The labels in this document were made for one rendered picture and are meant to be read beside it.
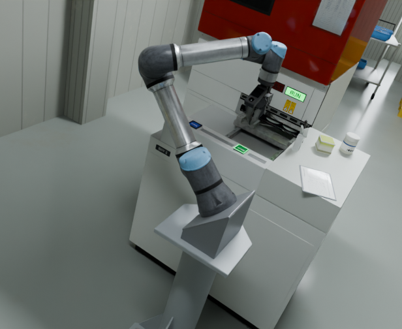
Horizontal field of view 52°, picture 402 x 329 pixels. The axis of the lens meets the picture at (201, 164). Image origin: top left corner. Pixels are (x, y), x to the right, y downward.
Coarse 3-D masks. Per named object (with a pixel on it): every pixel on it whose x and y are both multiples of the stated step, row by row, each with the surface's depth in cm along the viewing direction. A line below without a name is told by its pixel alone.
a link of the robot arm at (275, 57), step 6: (276, 42) 164; (270, 48) 163; (276, 48) 161; (282, 48) 161; (270, 54) 163; (276, 54) 162; (282, 54) 163; (264, 60) 164; (270, 60) 164; (276, 60) 164; (282, 60) 165; (264, 66) 167; (270, 66) 165; (276, 66) 165; (270, 72) 166; (276, 72) 167
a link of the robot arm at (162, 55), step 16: (160, 48) 145; (176, 48) 145; (192, 48) 146; (208, 48) 147; (224, 48) 148; (240, 48) 148; (256, 48) 147; (144, 64) 148; (160, 64) 145; (176, 64) 146; (192, 64) 149
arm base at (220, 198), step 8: (216, 184) 149; (224, 184) 152; (200, 192) 149; (208, 192) 148; (216, 192) 148; (224, 192) 149; (232, 192) 156; (200, 200) 150; (208, 200) 148; (216, 200) 148; (224, 200) 148; (232, 200) 150; (200, 208) 151; (208, 208) 148; (216, 208) 147; (224, 208) 148; (208, 216) 149
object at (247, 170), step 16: (192, 128) 195; (208, 128) 199; (208, 144) 192; (224, 144) 190; (240, 144) 193; (224, 160) 190; (240, 160) 186; (256, 160) 185; (240, 176) 189; (256, 176) 184
